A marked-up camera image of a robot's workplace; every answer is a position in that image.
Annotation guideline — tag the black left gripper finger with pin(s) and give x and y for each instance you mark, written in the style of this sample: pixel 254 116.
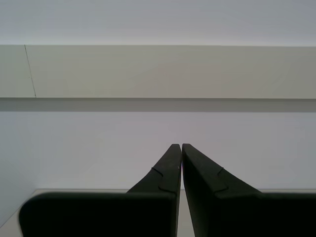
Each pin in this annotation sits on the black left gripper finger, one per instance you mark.
pixel 247 214
pixel 98 214

